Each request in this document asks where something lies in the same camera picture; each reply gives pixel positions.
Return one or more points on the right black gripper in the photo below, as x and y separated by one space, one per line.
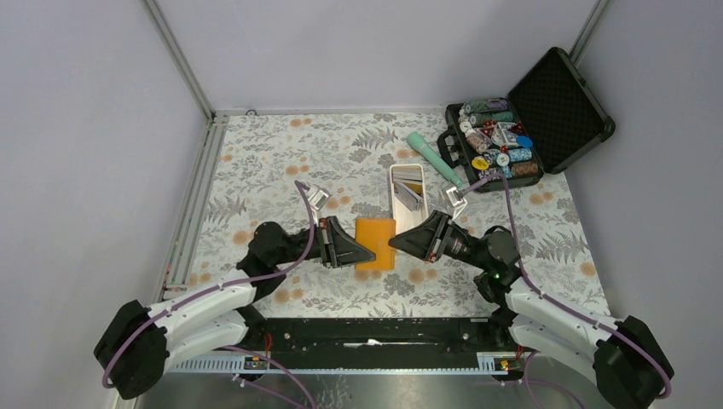
430 239

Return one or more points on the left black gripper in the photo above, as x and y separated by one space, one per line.
338 248

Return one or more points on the orange leather card holder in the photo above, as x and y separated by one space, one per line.
375 234

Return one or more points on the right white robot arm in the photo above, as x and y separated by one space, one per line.
621 357

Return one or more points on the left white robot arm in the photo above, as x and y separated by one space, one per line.
141 343

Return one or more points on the grey card in tray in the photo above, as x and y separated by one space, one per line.
407 196

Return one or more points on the cards stack in tray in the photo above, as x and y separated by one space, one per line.
413 175

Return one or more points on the floral table mat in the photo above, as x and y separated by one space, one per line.
350 155

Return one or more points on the white plastic tray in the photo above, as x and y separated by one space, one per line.
406 219

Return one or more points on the black poker chip case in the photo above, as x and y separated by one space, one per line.
545 123

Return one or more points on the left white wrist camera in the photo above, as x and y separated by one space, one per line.
317 198

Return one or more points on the mint green handle tool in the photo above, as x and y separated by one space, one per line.
419 144

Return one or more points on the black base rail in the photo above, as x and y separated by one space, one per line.
379 343

